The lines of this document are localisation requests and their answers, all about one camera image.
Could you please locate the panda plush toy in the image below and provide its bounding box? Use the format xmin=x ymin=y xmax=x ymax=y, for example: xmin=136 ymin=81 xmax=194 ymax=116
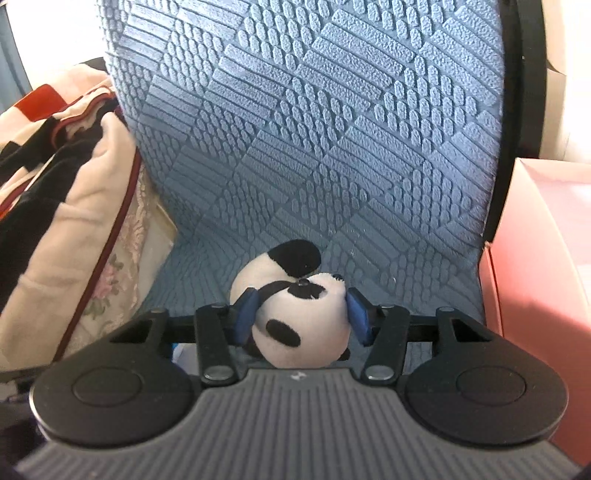
xmin=229 ymin=239 xmax=352 ymax=369

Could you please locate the blue white plastic bag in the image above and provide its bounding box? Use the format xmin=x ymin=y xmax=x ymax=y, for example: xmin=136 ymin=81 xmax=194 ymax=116
xmin=172 ymin=343 xmax=199 ymax=376

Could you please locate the blue textured sofa cushion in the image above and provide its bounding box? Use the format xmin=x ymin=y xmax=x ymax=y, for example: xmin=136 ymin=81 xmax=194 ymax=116
xmin=97 ymin=1 xmax=505 ymax=320

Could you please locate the cream black red blanket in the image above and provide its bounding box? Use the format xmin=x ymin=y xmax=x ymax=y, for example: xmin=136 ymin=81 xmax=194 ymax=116
xmin=1 ymin=64 xmax=141 ymax=371

